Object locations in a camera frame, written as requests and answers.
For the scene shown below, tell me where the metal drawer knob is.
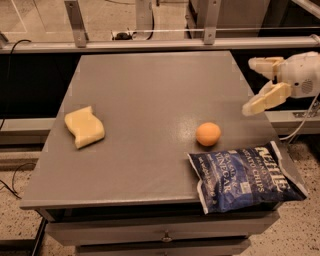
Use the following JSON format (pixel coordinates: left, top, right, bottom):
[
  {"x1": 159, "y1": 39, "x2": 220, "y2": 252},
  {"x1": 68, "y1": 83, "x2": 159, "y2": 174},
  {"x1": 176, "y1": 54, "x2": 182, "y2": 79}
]
[{"x1": 161, "y1": 233, "x2": 173, "y2": 243}]

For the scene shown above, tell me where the white cable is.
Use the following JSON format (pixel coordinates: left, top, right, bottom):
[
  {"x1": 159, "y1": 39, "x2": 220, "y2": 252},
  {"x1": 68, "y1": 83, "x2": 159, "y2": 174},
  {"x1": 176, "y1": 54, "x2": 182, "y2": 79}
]
[{"x1": 279, "y1": 93, "x2": 320, "y2": 142}]

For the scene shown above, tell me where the yellow sponge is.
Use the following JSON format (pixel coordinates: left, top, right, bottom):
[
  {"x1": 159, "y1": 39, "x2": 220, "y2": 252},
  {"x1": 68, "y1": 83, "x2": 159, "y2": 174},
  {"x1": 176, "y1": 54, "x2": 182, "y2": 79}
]
[{"x1": 64, "y1": 106, "x2": 105, "y2": 149}]

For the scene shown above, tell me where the metal railing frame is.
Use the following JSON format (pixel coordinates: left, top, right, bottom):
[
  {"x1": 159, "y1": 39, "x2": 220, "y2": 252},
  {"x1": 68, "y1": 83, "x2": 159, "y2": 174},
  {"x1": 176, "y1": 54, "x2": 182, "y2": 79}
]
[{"x1": 0, "y1": 0, "x2": 320, "y2": 53}]

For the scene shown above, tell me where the black cable on left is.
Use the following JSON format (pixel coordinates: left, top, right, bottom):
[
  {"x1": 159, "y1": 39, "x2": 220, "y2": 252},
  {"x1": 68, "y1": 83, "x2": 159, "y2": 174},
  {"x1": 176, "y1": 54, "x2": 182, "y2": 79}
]
[{"x1": 0, "y1": 39, "x2": 37, "y2": 200}]

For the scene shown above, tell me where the blue chip bag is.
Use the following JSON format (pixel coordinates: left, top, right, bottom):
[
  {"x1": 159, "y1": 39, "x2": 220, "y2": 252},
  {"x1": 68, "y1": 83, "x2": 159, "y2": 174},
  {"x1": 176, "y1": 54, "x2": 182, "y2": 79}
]
[{"x1": 188, "y1": 141, "x2": 307, "y2": 214}]

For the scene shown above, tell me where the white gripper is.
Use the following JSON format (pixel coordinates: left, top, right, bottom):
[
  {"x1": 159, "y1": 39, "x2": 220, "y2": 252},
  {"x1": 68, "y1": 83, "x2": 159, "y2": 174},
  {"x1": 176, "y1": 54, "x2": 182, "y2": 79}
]
[{"x1": 242, "y1": 51, "x2": 320, "y2": 116}]

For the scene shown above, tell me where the grey drawer cabinet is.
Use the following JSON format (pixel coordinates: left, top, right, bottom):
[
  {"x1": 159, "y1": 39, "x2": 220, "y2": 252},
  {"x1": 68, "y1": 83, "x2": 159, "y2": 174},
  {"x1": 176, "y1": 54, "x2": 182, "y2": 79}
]
[{"x1": 21, "y1": 51, "x2": 278, "y2": 256}]

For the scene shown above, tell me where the orange fruit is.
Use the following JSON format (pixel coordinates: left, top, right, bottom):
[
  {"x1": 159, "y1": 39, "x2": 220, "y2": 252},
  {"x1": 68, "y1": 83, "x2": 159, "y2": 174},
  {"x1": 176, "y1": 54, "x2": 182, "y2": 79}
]
[{"x1": 196, "y1": 122, "x2": 221, "y2": 146}]

